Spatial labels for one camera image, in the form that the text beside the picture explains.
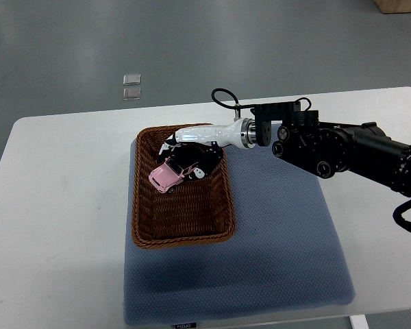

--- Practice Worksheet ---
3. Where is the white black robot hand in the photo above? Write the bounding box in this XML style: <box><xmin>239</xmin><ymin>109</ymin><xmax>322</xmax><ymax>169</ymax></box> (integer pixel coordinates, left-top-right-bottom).
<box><xmin>157</xmin><ymin>118</ymin><xmax>258</xmax><ymax>181</ymax></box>

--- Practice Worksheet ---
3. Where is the pink toy car black roof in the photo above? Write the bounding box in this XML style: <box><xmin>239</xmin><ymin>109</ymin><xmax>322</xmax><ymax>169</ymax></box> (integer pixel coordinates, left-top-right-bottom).
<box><xmin>149</xmin><ymin>156</ymin><xmax>197</xmax><ymax>193</ymax></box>

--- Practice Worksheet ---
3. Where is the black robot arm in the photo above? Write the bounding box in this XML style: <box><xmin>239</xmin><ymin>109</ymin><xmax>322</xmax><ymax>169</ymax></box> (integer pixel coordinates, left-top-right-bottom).
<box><xmin>158</xmin><ymin>99</ymin><xmax>411</xmax><ymax>197</ymax></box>

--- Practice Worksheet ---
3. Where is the brown wicker basket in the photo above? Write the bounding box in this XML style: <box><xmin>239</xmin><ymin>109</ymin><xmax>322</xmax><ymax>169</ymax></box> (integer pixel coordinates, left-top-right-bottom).
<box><xmin>129</xmin><ymin>125</ymin><xmax>236</xmax><ymax>249</ymax></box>

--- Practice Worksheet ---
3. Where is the lower metal floor plate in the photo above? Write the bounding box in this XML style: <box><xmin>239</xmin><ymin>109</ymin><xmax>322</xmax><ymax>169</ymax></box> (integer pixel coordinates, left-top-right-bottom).
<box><xmin>123</xmin><ymin>87</ymin><xmax>141</xmax><ymax>101</ymax></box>

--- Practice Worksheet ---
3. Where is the metal floor plate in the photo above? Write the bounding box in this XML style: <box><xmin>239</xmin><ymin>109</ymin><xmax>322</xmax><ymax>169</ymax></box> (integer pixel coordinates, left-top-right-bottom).
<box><xmin>123</xmin><ymin>87</ymin><xmax>141</xmax><ymax>101</ymax></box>
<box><xmin>123</xmin><ymin>73</ymin><xmax>141</xmax><ymax>86</ymax></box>

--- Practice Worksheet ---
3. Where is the upper metal floor plate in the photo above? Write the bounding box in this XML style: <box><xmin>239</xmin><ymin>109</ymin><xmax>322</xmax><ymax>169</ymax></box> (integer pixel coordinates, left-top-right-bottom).
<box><xmin>123</xmin><ymin>73</ymin><xmax>141</xmax><ymax>86</ymax></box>

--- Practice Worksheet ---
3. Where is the blue grey foam mat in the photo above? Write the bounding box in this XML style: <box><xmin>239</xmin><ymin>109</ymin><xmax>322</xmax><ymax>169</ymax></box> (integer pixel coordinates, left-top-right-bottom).
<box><xmin>123</xmin><ymin>147</ymin><xmax>355</xmax><ymax>326</ymax></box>

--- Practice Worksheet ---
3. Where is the white table leg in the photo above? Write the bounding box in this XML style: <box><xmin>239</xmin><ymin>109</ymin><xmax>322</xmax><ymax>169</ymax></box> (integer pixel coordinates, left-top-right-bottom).
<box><xmin>349</xmin><ymin>315</ymin><xmax>369</xmax><ymax>329</ymax></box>

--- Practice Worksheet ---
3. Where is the wooden box corner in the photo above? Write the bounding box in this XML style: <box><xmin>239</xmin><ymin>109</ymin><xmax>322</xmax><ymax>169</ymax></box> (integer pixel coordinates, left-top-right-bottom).
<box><xmin>374</xmin><ymin>0</ymin><xmax>411</xmax><ymax>14</ymax></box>

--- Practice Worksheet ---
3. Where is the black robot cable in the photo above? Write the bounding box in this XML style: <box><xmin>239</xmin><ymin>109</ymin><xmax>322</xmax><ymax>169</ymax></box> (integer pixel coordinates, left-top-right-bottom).
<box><xmin>211</xmin><ymin>88</ymin><xmax>242</xmax><ymax>119</ymax></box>

